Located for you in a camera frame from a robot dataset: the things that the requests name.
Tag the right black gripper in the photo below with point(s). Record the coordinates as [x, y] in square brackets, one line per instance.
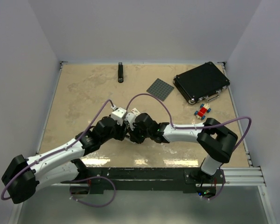
[133, 136]

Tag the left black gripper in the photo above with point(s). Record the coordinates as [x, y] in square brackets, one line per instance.
[122, 131]

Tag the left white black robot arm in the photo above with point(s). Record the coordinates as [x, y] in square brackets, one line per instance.
[23, 175]

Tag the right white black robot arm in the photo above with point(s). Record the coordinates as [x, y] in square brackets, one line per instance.
[216, 139]

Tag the black stapler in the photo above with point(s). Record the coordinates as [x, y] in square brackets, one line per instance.
[120, 73]

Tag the grey lego baseplate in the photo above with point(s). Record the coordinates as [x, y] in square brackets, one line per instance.
[160, 89]

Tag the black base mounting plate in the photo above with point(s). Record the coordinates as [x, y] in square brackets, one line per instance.
[98, 185]

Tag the red blue lego car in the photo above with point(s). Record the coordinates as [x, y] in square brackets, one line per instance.
[204, 108]

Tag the black carrying case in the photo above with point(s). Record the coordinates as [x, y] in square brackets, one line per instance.
[204, 82]

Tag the aluminium front rail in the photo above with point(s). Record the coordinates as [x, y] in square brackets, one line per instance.
[69, 173]

